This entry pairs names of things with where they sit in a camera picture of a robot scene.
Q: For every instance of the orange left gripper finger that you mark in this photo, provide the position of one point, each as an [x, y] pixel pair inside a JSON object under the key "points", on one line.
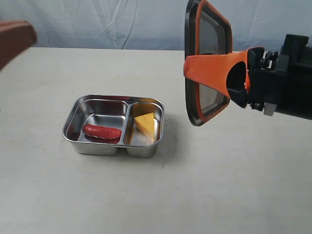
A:
{"points": [[16, 36]]}

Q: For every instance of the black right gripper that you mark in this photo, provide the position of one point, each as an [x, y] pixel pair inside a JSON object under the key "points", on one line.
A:
{"points": [[270, 82]]}

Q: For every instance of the dark transparent box lid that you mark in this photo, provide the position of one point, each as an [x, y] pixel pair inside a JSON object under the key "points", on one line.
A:
{"points": [[207, 32]]}

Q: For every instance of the yellow toy cheese wedge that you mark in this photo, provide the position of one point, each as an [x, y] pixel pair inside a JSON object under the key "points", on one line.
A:
{"points": [[145, 124]]}

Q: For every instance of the red toy sausage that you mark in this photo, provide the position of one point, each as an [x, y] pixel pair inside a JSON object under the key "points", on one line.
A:
{"points": [[101, 132]]}

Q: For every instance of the blue backdrop cloth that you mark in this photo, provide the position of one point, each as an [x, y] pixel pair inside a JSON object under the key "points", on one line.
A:
{"points": [[154, 24]]}

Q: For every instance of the stainless steel lunch box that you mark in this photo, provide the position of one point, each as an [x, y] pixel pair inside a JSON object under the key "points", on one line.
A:
{"points": [[119, 112]]}

